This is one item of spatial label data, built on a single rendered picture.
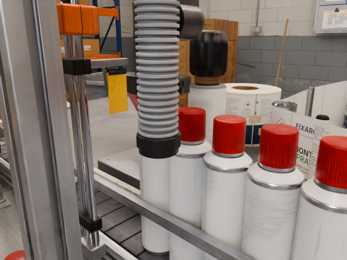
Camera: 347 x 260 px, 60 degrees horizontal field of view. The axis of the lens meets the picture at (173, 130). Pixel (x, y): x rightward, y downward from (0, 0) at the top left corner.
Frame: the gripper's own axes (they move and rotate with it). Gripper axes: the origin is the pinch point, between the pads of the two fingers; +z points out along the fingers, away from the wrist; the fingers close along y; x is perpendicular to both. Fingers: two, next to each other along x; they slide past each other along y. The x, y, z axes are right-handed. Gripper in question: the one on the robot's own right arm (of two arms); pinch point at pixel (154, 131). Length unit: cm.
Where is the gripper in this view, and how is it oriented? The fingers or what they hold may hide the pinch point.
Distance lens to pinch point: 49.0
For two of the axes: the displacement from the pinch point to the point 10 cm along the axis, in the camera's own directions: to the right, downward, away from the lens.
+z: 0.0, 9.6, 3.0
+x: -6.8, 2.2, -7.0
